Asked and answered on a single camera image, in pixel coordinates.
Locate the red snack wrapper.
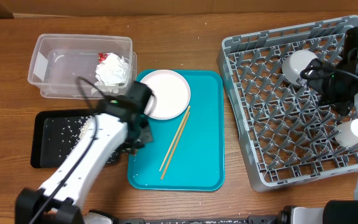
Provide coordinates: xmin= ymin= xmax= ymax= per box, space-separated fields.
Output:
xmin=98 ymin=53 xmax=109 ymax=63

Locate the pile of white rice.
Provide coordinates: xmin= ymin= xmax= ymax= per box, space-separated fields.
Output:
xmin=47 ymin=115 xmax=120 ymax=159

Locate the black food waste tray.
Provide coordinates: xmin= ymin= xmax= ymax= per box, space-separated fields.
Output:
xmin=30 ymin=108 xmax=121 ymax=169

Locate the wooden chopstick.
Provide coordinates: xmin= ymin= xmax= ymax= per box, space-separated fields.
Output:
xmin=159 ymin=106 xmax=190 ymax=171
xmin=160 ymin=111 xmax=190 ymax=180

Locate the cream white cup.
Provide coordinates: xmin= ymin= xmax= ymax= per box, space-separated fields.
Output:
xmin=335 ymin=119 xmax=358 ymax=147

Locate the grey-white bowl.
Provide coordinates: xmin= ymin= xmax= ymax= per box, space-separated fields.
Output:
xmin=282 ymin=50 xmax=318 ymax=86

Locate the large white plate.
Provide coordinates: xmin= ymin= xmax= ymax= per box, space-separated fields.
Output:
xmin=140 ymin=70 xmax=191 ymax=120

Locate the clear plastic waste bin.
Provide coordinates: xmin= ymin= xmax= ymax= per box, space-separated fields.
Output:
xmin=27 ymin=34 xmax=137 ymax=99

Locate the grey dishwasher rack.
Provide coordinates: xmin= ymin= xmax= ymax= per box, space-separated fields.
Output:
xmin=217 ymin=16 xmax=358 ymax=199

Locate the teal serving tray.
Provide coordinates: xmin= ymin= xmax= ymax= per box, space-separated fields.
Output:
xmin=127 ymin=70 xmax=225 ymax=191

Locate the white tissue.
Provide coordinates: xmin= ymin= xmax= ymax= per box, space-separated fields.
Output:
xmin=94 ymin=53 xmax=129 ymax=93

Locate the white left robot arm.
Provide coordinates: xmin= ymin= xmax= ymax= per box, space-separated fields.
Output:
xmin=14 ymin=82 xmax=154 ymax=223

